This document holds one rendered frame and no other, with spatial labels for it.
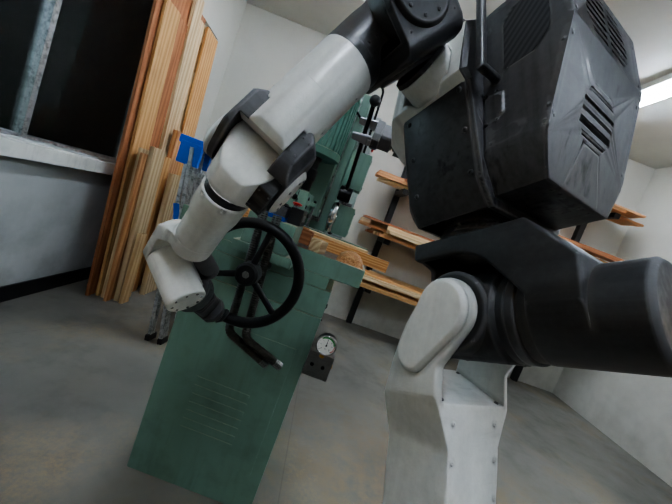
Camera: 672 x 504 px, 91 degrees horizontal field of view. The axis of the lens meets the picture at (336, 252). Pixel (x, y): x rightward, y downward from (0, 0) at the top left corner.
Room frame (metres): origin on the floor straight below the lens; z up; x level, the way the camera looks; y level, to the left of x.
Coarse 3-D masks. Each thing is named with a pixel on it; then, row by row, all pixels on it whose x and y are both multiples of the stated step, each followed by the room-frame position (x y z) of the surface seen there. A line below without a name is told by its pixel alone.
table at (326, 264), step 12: (180, 216) 1.02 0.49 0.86; (240, 228) 1.01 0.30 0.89; (228, 240) 1.02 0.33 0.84; (240, 240) 0.92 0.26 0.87; (300, 252) 1.01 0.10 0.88; (312, 252) 1.01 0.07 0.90; (276, 264) 0.92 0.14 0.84; (288, 264) 0.92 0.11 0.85; (312, 264) 1.01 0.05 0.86; (324, 264) 1.01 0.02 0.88; (336, 264) 1.01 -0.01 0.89; (336, 276) 1.01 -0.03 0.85; (348, 276) 1.01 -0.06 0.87; (360, 276) 1.01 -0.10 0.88
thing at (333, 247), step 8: (328, 240) 1.17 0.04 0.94; (328, 248) 1.17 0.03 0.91; (336, 248) 1.16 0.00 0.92; (344, 248) 1.16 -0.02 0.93; (352, 248) 1.18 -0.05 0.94; (360, 256) 1.16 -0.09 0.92; (368, 256) 1.16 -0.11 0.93; (368, 264) 1.16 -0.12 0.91; (376, 264) 1.16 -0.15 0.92; (384, 264) 1.16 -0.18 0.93; (384, 272) 1.16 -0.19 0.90
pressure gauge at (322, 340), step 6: (324, 336) 0.94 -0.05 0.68; (330, 336) 0.94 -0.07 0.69; (318, 342) 0.95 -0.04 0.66; (324, 342) 0.95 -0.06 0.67; (330, 342) 0.95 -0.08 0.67; (336, 342) 0.95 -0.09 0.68; (318, 348) 0.95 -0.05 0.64; (324, 348) 0.95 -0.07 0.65; (330, 348) 0.95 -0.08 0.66; (336, 348) 0.94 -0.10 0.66; (324, 354) 0.95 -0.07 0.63; (330, 354) 0.94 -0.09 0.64
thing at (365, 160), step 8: (352, 160) 1.35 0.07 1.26; (360, 160) 1.35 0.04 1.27; (368, 160) 1.35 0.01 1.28; (360, 168) 1.35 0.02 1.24; (368, 168) 1.35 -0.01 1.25; (344, 176) 1.35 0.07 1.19; (360, 176) 1.35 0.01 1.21; (344, 184) 1.35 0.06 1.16; (352, 184) 1.35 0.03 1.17; (360, 184) 1.35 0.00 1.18
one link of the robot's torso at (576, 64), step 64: (512, 0) 0.49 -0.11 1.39; (576, 0) 0.42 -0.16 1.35; (448, 64) 0.51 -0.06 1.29; (512, 64) 0.45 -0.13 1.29; (576, 64) 0.41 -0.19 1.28; (448, 128) 0.49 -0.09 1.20; (512, 128) 0.42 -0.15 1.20; (576, 128) 0.41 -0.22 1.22; (448, 192) 0.47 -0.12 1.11; (512, 192) 0.42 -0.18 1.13; (576, 192) 0.42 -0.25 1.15
